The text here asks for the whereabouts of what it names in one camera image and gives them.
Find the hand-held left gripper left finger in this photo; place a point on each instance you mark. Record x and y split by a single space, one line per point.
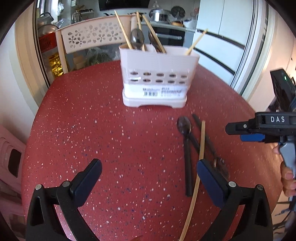
89 179

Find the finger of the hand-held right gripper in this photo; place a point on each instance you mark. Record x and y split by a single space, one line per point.
240 128
252 138

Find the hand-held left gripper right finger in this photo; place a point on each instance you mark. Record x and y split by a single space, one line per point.
210 185

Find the black translucent plastic spoon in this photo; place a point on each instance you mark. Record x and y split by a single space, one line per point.
184 125
137 38
211 146
153 40
194 143

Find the white plastic utensil holder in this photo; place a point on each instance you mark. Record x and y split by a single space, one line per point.
157 67

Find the person's right hand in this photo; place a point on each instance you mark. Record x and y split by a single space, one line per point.
288 183

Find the pink plastic stool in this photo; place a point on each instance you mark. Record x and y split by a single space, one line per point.
10 166

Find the white refrigerator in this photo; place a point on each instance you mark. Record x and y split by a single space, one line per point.
222 23

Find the cardboard box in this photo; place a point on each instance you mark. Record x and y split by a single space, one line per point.
79 62

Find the black built-in oven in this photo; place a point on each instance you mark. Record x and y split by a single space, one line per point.
168 34

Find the gold foil package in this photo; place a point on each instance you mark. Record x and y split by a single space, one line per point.
56 64

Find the grey netted bag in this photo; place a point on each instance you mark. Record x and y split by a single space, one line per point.
99 58

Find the yellow bowl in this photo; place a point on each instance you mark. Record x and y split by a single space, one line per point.
177 23

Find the small black fan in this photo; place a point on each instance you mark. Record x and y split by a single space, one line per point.
178 11

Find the red container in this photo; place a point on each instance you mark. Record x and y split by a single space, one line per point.
47 44

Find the white flower-cutout chair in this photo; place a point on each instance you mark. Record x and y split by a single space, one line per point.
92 34

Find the stacked metal pots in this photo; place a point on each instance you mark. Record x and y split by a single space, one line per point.
47 25

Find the black range hood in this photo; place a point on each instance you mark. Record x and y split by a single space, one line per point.
122 4

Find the white sliding door frame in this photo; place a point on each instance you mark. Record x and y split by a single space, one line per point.
252 58

